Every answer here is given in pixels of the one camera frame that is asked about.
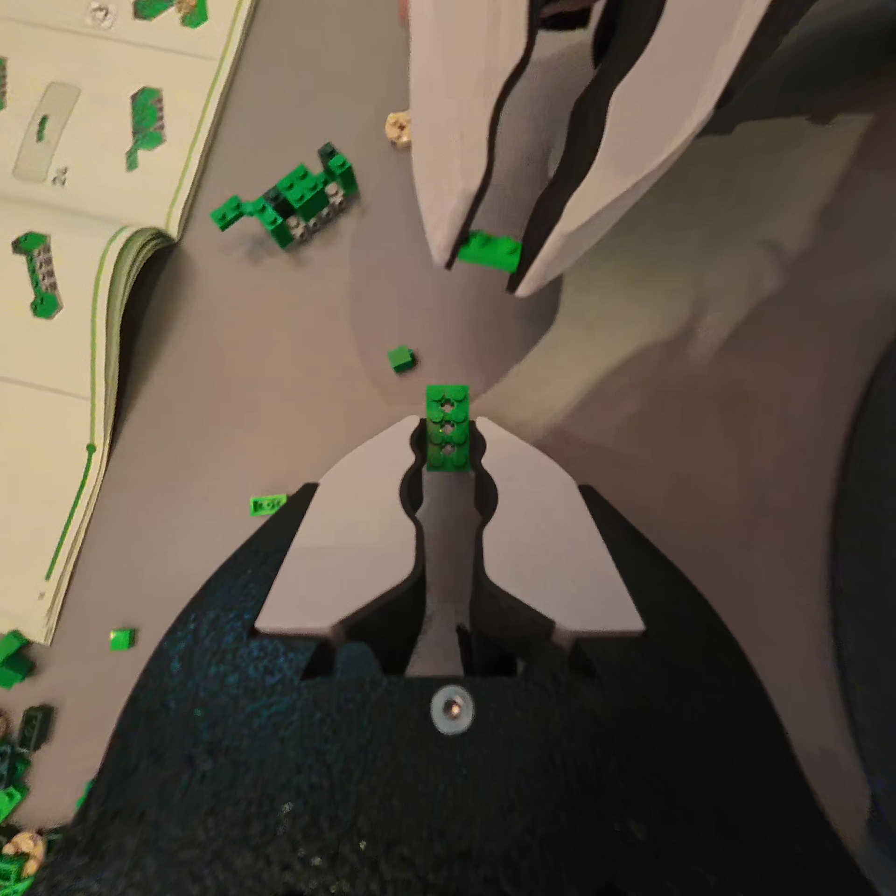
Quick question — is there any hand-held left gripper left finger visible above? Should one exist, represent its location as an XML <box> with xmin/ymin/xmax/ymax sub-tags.
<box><xmin>252</xmin><ymin>414</ymin><xmax>428</xmax><ymax>674</ymax></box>

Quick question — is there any green and grey brick assembly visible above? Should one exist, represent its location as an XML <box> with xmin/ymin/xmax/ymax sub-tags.
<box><xmin>210</xmin><ymin>142</ymin><xmax>361</xmax><ymax>251</ymax></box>

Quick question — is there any dark rounded object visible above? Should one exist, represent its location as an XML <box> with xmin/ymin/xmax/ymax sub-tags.
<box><xmin>832</xmin><ymin>364</ymin><xmax>896</xmax><ymax>896</ymax></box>

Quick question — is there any brick instruction booklet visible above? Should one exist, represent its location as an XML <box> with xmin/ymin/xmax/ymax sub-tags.
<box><xmin>0</xmin><ymin>0</ymin><xmax>256</xmax><ymax>646</ymax></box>

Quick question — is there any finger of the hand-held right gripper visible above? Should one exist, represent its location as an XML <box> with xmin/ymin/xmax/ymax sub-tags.
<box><xmin>507</xmin><ymin>0</ymin><xmax>774</xmax><ymax>300</ymax></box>
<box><xmin>408</xmin><ymin>0</ymin><xmax>539</xmax><ymax>272</ymax></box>

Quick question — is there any green studded plate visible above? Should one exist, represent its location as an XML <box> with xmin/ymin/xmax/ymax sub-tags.
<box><xmin>424</xmin><ymin>383</ymin><xmax>472</xmax><ymax>474</ymax></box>

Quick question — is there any pile of green bricks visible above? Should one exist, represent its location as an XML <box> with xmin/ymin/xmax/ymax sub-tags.
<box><xmin>0</xmin><ymin>630</ymin><xmax>95</xmax><ymax>896</ymax></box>

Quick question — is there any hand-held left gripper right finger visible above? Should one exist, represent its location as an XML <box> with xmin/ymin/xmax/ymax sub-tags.
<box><xmin>470</xmin><ymin>416</ymin><xmax>648</xmax><ymax>660</ymax></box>

